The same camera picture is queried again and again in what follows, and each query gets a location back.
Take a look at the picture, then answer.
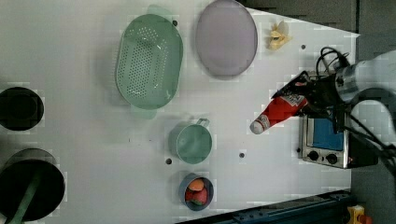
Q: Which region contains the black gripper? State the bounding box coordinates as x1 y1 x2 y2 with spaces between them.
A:
272 71 344 119

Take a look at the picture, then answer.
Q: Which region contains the red ketchup bottle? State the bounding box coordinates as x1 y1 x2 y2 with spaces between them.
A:
249 95 307 134

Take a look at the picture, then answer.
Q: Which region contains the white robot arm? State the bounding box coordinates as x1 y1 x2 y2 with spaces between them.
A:
274 47 395 122

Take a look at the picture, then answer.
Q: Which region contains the black toaster oven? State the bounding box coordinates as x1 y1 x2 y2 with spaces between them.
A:
296 70 379 170

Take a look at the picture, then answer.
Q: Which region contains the yellow crumpled wrapper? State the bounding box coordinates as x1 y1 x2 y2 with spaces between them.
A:
269 21 292 50

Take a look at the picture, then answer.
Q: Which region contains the lilac round plate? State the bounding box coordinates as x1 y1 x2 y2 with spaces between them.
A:
195 0 258 76

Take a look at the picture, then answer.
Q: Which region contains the green metal cup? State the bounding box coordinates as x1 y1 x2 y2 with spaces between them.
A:
168 119 213 164

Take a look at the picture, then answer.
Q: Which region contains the yellow red clamp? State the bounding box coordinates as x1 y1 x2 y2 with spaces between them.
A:
347 205 373 224

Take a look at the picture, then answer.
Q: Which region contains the grey bowl with fruit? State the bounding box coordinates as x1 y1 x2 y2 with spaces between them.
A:
178 173 214 211

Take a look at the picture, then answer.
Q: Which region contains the green perforated colander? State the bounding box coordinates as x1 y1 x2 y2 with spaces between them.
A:
115 5 183 119

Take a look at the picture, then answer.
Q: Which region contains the small black round pot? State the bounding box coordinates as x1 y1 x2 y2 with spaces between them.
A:
0 87 44 131

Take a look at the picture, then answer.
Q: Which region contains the large black round pot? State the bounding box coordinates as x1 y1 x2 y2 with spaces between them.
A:
0 148 65 224

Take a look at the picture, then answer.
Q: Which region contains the blue metal frame rail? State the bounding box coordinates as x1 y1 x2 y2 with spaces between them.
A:
177 190 357 224

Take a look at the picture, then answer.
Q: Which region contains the green utensil handle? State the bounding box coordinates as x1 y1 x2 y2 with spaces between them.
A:
5 172 41 224

